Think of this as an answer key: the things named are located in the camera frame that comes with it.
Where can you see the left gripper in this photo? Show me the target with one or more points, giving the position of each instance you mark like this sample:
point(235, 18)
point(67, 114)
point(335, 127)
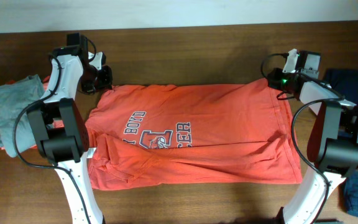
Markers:
point(105, 83)

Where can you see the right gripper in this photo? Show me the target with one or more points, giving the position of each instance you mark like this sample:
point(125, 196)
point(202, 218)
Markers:
point(273, 81)

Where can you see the orange printed t-shirt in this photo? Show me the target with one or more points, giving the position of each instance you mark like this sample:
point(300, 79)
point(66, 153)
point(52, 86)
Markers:
point(165, 134)

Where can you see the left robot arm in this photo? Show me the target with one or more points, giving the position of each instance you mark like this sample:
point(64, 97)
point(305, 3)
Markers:
point(59, 131)

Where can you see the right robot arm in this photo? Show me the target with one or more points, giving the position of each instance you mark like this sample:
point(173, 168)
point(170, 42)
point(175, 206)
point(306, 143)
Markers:
point(332, 150)

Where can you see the folded pink shirt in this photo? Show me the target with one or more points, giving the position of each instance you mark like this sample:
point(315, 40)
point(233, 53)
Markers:
point(56, 124)

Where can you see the folded grey shirt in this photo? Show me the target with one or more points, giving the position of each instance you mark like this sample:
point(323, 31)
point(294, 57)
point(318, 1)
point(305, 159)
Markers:
point(14, 97)

